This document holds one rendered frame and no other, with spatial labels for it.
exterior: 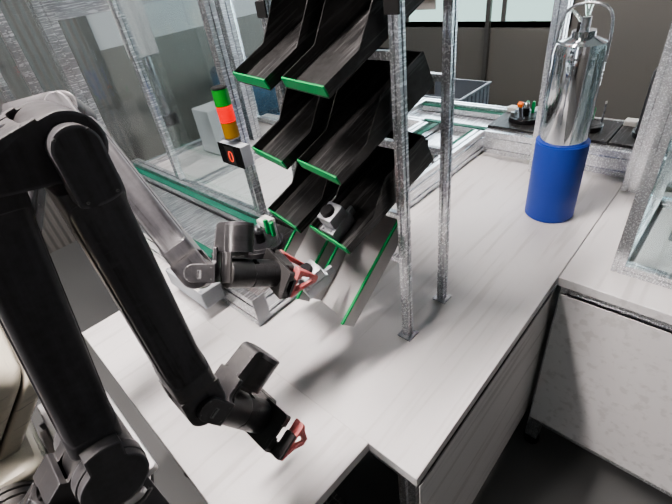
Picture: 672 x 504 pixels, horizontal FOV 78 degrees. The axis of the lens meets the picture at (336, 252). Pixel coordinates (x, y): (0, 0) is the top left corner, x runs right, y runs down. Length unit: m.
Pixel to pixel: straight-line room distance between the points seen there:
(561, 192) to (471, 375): 0.73
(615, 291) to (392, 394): 0.69
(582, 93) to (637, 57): 2.72
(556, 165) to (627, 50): 2.71
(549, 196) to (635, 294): 0.40
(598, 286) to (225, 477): 1.07
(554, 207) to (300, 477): 1.13
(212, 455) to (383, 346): 0.47
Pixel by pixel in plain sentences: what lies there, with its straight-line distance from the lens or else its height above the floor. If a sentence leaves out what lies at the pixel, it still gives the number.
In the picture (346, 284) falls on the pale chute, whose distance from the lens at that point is 1.02.
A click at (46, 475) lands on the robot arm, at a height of 1.25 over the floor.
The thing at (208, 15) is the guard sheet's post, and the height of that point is 1.60.
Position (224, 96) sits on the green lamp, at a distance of 1.37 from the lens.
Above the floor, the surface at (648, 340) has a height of 0.75.
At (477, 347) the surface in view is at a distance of 1.13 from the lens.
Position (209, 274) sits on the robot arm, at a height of 1.26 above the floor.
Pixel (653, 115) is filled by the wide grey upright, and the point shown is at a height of 1.14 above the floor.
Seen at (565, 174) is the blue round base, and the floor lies 1.04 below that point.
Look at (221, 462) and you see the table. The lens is 1.02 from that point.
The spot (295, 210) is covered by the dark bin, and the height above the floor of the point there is 1.21.
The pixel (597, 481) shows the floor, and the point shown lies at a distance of 2.01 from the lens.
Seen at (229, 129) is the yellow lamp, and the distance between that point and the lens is 1.40.
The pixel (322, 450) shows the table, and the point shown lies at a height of 0.86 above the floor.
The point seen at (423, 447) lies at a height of 0.86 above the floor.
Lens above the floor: 1.70
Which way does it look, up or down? 36 degrees down
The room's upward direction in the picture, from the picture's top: 9 degrees counter-clockwise
